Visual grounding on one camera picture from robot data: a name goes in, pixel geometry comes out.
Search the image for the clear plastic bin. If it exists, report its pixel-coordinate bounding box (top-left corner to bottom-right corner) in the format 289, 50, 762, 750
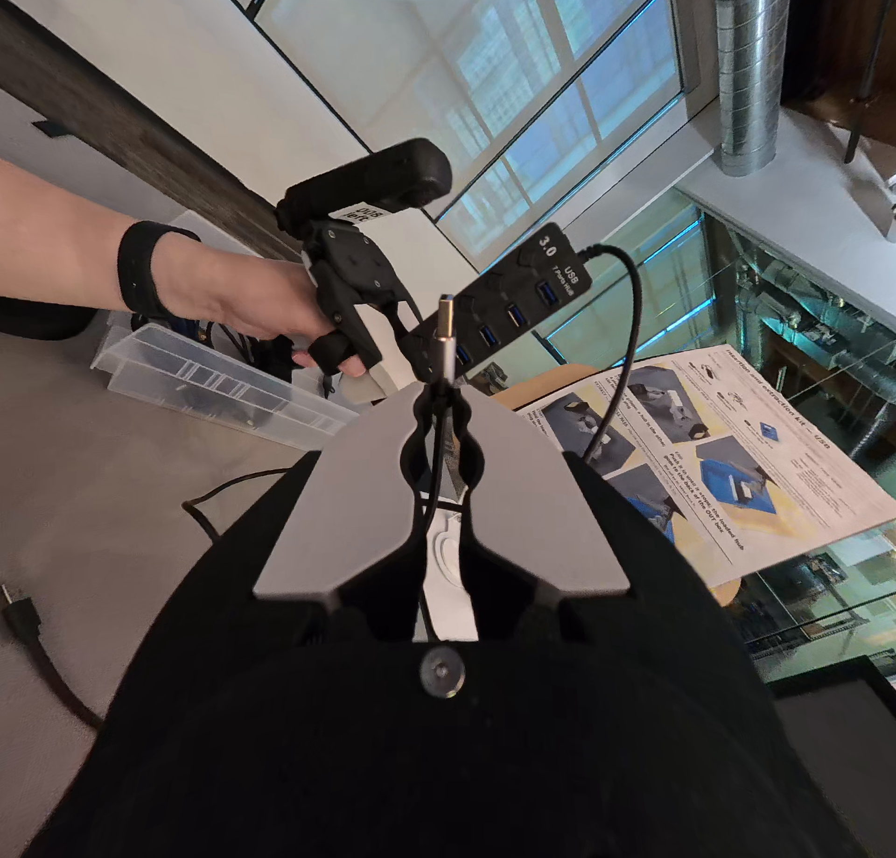
90, 210, 361, 451

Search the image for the black wristband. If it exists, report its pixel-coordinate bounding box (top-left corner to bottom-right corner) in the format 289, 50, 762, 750
116, 221, 204, 320

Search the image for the black framed panel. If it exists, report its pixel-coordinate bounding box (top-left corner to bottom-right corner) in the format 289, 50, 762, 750
759, 654, 896, 858

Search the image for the glass window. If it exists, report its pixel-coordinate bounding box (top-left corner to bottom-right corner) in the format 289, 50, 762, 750
253, 0, 704, 244
542, 214, 718, 367

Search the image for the person's left hand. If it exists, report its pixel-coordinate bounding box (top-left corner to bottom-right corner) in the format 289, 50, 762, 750
155, 242, 368, 381

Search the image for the silver spiral duct pipe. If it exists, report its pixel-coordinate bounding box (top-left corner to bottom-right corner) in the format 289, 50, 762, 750
713, 0, 783, 177

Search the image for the white metal stand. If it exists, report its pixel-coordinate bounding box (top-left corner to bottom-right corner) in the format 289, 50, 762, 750
419, 499, 483, 643

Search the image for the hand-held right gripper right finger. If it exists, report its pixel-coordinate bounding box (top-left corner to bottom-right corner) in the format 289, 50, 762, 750
454, 384, 632, 612

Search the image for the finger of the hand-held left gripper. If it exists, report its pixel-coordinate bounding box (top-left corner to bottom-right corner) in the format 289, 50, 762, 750
350, 296, 424, 388

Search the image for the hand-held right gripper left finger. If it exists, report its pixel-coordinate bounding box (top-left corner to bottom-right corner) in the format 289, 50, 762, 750
252, 384, 429, 612

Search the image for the thin black hub cable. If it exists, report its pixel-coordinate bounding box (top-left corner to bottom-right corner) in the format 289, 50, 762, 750
0, 243, 646, 733

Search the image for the printed instruction sheet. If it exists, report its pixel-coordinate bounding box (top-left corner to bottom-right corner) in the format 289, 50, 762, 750
521, 343, 896, 589

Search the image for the black cable grey plug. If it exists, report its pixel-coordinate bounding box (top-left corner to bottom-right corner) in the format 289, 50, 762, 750
419, 293, 463, 643

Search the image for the instruction sheet on wooden stand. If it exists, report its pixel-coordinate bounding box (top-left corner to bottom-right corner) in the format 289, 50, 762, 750
490, 363, 744, 610

